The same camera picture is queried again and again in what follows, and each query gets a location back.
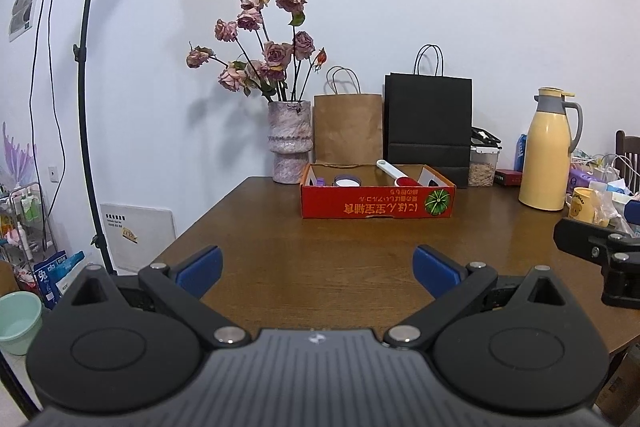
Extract white red lint brush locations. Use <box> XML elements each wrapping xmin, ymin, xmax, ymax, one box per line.
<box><xmin>376</xmin><ymin>160</ymin><xmax>422</xmax><ymax>188</ymax></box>

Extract brown paper bag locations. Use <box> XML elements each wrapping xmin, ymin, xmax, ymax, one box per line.
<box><xmin>313</xmin><ymin>67</ymin><xmax>384</xmax><ymax>165</ymax></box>

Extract black plastic frame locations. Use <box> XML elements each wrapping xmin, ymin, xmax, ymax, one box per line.
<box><xmin>470</xmin><ymin>126</ymin><xmax>502</xmax><ymax>148</ymax></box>

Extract pink marbled vase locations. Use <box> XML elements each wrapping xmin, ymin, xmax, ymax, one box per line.
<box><xmin>267</xmin><ymin>100</ymin><xmax>314</xmax><ymax>184</ymax></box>

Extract purple packet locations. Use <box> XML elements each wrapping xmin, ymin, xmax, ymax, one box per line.
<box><xmin>568</xmin><ymin>170</ymin><xmax>594</xmax><ymax>194</ymax></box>

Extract yellow thermos jug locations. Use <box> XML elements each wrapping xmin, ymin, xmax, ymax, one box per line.
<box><xmin>518</xmin><ymin>88</ymin><xmax>584</xmax><ymax>212</ymax></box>

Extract dark wooden chair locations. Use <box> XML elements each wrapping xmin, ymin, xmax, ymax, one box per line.
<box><xmin>615</xmin><ymin>130</ymin><xmax>640</xmax><ymax>180</ymax></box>

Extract purple flower wall sticker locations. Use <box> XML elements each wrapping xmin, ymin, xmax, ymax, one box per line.
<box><xmin>1</xmin><ymin>122</ymin><xmax>37</xmax><ymax>188</ymax></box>

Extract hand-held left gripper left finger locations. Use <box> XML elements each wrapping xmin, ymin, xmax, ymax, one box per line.
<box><xmin>70</xmin><ymin>245</ymin><xmax>251</xmax><ymax>349</ymax></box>

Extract metal storage rack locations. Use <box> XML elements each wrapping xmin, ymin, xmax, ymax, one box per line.
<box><xmin>0</xmin><ymin>182</ymin><xmax>56</xmax><ymax>268</ymax></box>

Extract white board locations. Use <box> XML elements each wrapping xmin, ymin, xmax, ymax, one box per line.
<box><xmin>100</xmin><ymin>203</ymin><xmax>177</xmax><ymax>275</ymax></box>

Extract clear oat container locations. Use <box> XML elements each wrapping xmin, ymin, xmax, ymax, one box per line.
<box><xmin>468</xmin><ymin>146</ymin><xmax>499</xmax><ymax>188</ymax></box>

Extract red cardboard box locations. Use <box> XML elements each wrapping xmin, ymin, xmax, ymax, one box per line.
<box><xmin>300</xmin><ymin>163</ymin><xmax>457</xmax><ymax>219</ymax></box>

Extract green plastic basin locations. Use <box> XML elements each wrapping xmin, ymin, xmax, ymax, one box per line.
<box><xmin>0</xmin><ymin>292</ymin><xmax>43</xmax><ymax>356</ymax></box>

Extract black lamp cable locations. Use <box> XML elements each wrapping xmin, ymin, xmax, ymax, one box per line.
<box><xmin>27</xmin><ymin>0</ymin><xmax>67</xmax><ymax>253</ymax></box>

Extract black studio lamp stand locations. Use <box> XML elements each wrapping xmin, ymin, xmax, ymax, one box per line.
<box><xmin>44</xmin><ymin>0</ymin><xmax>133</xmax><ymax>275</ymax></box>

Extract dried pink roses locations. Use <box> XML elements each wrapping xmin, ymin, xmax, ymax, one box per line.
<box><xmin>186</xmin><ymin>0</ymin><xmax>328</xmax><ymax>102</ymax></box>

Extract wall picture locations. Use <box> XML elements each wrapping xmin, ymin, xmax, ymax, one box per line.
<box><xmin>8</xmin><ymin>0</ymin><xmax>42</xmax><ymax>42</ymax></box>

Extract yellow mug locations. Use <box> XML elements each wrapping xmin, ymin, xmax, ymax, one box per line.
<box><xmin>570</xmin><ymin>188</ymin><xmax>601</xmax><ymax>223</ymax></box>

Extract clear plastic bag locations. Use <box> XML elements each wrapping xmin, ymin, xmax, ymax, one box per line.
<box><xmin>592</xmin><ymin>189</ymin><xmax>632</xmax><ymax>232</ymax></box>

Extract blue white packet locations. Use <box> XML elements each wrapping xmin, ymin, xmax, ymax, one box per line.
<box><xmin>34</xmin><ymin>251</ymin><xmax>86</xmax><ymax>310</ymax></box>

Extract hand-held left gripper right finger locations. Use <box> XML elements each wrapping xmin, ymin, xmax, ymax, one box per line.
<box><xmin>382</xmin><ymin>245</ymin><xmax>573</xmax><ymax>350</ymax></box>

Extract black paper bag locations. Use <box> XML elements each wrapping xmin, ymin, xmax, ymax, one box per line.
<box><xmin>384</xmin><ymin>44</ymin><xmax>473</xmax><ymax>168</ymax></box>

